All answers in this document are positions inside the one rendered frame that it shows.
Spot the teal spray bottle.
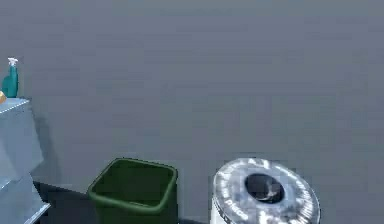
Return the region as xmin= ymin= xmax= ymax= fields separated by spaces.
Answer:
xmin=1 ymin=57 xmax=20 ymax=99

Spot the silver round bin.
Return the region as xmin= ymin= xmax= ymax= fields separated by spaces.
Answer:
xmin=210 ymin=157 xmax=322 ymax=224

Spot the green square bin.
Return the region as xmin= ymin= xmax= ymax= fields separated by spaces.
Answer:
xmin=86 ymin=157 xmax=179 ymax=224

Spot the pale grey cabinet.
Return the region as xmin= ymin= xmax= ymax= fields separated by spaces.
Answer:
xmin=0 ymin=97 xmax=52 ymax=224

